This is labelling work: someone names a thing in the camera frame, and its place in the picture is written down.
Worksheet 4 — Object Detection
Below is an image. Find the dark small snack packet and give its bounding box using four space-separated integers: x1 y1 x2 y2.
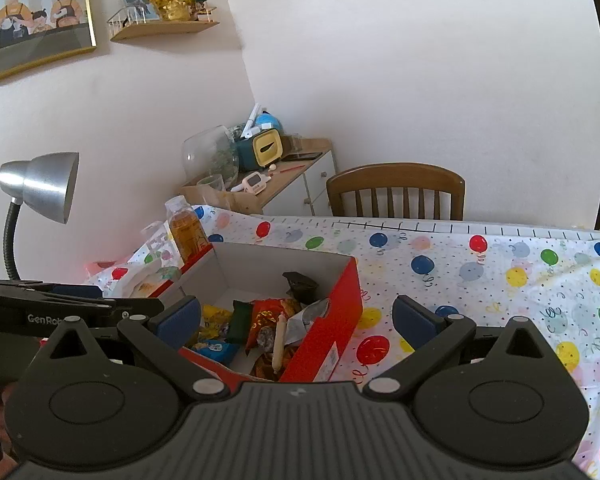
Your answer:
283 272 318 306

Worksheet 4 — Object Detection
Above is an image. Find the blue cookie packet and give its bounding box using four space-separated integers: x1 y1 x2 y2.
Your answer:
193 340 240 366

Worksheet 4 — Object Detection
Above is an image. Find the person's left hand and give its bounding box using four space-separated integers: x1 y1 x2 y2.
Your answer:
0 382 19 480

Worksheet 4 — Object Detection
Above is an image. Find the teal yellow tissue box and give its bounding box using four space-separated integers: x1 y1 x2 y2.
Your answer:
236 112 284 172

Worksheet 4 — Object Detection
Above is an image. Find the white pink toy phone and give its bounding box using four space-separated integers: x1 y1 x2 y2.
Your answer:
230 171 271 195

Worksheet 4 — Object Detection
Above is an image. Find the green snack bar packet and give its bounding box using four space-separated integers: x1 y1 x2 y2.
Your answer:
225 300 253 344

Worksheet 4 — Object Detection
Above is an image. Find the wooden chair far side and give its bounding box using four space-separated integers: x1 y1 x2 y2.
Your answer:
326 162 465 221

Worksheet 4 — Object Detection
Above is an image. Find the brown snack packet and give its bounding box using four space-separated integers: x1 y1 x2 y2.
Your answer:
250 346 297 382

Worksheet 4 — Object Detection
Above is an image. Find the white side cabinet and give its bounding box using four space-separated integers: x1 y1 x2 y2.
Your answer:
179 138 337 217

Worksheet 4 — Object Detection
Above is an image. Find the red cardboard box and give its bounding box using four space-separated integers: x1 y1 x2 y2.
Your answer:
154 242 363 389

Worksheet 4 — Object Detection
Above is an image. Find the balloon pattern tablecloth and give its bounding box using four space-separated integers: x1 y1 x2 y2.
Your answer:
82 204 600 480

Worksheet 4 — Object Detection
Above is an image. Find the framed family picture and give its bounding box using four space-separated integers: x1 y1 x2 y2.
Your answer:
0 0 96 80

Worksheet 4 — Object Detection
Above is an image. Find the clear drinking glass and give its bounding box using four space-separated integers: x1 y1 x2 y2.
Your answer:
142 221 182 268

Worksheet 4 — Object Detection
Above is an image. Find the sausage stick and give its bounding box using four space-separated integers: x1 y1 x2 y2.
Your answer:
272 314 287 374

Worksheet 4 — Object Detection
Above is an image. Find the red snack bag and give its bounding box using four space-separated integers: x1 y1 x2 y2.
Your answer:
245 298 301 351

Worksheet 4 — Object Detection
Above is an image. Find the wooden wall shelf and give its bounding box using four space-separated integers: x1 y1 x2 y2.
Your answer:
107 6 219 42

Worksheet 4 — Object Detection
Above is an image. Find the yellow m&m's packet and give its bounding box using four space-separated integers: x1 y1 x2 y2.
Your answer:
197 304 233 342

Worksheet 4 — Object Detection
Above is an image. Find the silver foil snack bag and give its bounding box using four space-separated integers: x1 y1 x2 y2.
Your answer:
284 298 330 346

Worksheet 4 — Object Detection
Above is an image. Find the glass fishbowl vase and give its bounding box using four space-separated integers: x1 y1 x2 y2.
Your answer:
181 125 239 188

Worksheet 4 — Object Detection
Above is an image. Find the amber drink bottle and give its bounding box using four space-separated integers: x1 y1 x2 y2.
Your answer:
164 195 209 263

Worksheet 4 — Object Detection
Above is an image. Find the silver desk lamp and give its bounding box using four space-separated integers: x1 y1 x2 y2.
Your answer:
0 152 80 281

